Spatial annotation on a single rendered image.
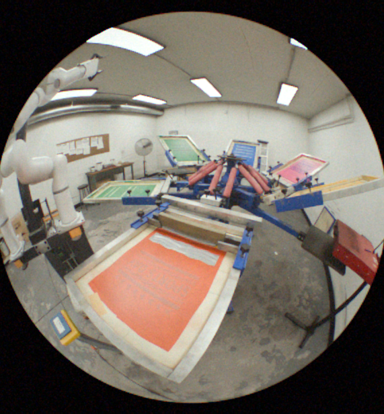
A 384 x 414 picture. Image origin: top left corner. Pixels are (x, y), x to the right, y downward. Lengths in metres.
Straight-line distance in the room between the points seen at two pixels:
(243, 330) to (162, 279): 1.16
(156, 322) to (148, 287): 0.15
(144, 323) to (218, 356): 1.05
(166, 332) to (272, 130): 4.76
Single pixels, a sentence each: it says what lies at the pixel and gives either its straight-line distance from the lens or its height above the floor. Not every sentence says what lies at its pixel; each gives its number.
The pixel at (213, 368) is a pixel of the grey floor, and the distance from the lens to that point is 1.45.
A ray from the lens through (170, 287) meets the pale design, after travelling 0.53.
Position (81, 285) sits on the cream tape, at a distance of 0.66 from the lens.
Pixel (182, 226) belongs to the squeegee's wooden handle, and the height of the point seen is 1.03.
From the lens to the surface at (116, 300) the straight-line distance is 0.55.
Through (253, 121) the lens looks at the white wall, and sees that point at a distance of 4.72.
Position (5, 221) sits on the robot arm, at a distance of 0.81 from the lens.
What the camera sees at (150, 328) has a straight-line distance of 0.48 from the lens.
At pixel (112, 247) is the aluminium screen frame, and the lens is 0.69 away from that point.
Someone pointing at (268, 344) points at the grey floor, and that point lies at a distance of 1.62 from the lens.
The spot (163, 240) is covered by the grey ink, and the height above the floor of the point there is 0.96.
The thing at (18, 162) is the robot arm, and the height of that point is 1.46.
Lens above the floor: 1.41
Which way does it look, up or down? 27 degrees down
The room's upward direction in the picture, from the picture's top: 2 degrees clockwise
